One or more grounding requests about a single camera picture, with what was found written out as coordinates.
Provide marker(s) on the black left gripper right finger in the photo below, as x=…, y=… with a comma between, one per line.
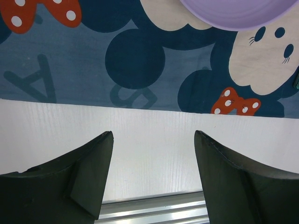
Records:
x=240, y=190

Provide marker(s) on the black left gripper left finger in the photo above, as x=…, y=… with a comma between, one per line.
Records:
x=66, y=190

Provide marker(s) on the metal spoon green handle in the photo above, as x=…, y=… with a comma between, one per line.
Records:
x=296, y=81

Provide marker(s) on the purple plastic plate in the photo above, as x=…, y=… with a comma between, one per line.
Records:
x=238, y=15

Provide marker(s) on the blue cartoon bear placemat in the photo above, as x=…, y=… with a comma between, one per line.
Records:
x=146, y=54

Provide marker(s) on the aluminium front rail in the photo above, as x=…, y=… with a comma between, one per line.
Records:
x=189, y=208

